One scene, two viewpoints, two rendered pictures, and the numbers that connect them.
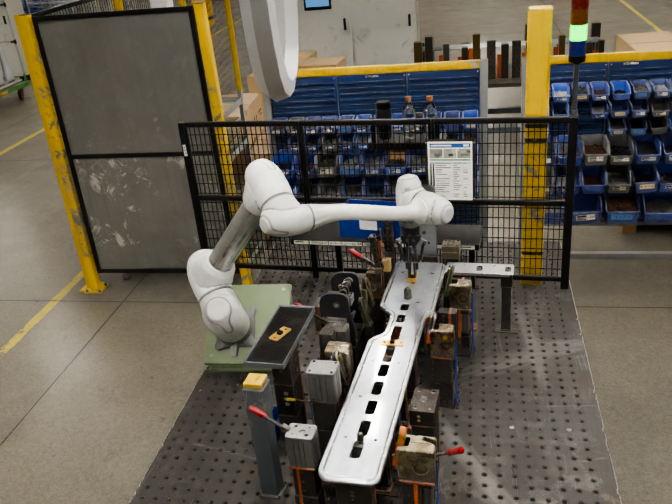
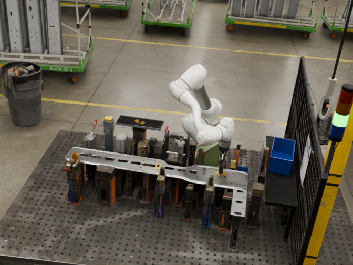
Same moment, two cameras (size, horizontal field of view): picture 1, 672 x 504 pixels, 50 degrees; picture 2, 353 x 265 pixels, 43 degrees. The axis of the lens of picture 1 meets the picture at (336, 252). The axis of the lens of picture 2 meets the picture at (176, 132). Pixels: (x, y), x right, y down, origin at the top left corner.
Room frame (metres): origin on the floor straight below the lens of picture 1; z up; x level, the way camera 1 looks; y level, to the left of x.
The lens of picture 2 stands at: (1.96, -2.89, 2.90)
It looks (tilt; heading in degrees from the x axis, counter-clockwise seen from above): 30 degrees down; 81
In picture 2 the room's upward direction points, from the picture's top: 4 degrees clockwise
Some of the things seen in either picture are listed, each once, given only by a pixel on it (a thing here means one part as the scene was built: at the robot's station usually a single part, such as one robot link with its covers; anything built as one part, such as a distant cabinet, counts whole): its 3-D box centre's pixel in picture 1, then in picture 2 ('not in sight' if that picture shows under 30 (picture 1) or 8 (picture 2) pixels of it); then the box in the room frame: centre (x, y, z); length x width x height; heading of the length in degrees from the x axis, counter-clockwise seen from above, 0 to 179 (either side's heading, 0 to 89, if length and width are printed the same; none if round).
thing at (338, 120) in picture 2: (578, 32); (340, 118); (3.04, -1.08, 1.90); 0.07 x 0.07 x 0.06
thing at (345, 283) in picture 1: (346, 337); (175, 159); (2.41, -0.01, 0.94); 0.18 x 0.13 x 0.49; 163
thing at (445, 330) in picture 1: (443, 366); (160, 195); (2.26, -0.36, 0.87); 0.12 x 0.09 x 0.35; 73
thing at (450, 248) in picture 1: (451, 278); (255, 206); (2.92, -0.52, 0.88); 0.08 x 0.08 x 0.36; 73
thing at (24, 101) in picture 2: not in sight; (24, 94); (0.78, 2.36, 0.36); 0.54 x 0.50 x 0.73; 78
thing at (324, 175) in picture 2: (576, 59); (335, 137); (3.04, -1.08, 1.79); 0.07 x 0.07 x 0.57
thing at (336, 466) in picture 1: (393, 347); (155, 166); (2.23, -0.18, 1.00); 1.38 x 0.22 x 0.02; 163
